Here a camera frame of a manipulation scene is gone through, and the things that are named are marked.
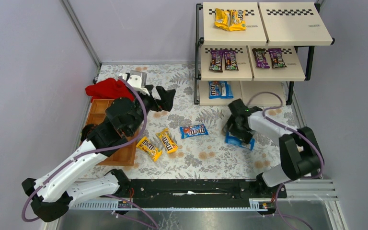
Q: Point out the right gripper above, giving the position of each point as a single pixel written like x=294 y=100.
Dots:
x=237 y=131

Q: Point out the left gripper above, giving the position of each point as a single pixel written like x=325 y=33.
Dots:
x=154 y=99

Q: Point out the blue white candy bag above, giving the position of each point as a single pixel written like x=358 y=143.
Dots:
x=225 y=90

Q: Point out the blue M&M candy bag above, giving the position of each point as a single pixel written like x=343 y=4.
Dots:
x=193 y=131

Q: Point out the purple candy bag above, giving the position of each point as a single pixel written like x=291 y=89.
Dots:
x=276 y=58
x=260 y=59

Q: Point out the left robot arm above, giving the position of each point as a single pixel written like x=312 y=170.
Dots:
x=51 y=196

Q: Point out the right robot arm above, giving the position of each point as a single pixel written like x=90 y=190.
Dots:
x=298 y=150

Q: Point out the blue candy bag on shelf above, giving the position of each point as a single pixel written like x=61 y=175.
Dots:
x=214 y=90

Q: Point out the yellow candy bag upright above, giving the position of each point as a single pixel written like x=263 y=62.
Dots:
x=167 y=140

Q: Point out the yellow candy bag on mat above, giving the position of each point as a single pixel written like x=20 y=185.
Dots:
x=149 y=148

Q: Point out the brown candy bag left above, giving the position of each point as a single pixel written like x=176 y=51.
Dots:
x=216 y=61

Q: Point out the brown candy bag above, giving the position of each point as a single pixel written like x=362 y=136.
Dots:
x=216 y=61
x=230 y=60

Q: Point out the brown candy bag right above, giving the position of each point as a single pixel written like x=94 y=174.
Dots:
x=230 y=60

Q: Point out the three-tier shelf rack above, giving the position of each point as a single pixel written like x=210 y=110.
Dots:
x=295 y=27

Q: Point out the yellow candy bag left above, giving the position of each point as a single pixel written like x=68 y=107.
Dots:
x=222 y=19

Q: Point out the yellow candy bag right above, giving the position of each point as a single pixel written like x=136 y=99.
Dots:
x=237 y=20

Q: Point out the floral table mat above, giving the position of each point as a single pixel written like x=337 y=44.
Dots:
x=200 y=157

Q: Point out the red cloth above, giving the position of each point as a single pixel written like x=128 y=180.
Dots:
x=109 y=89

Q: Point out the wooden compartment tray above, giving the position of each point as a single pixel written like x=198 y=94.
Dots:
x=122 y=157

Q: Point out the black rolled sock orange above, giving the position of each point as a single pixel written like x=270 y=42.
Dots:
x=86 y=130

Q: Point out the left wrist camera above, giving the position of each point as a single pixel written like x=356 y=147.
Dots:
x=136 y=79

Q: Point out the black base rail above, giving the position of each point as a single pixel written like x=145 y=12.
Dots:
x=196 y=193

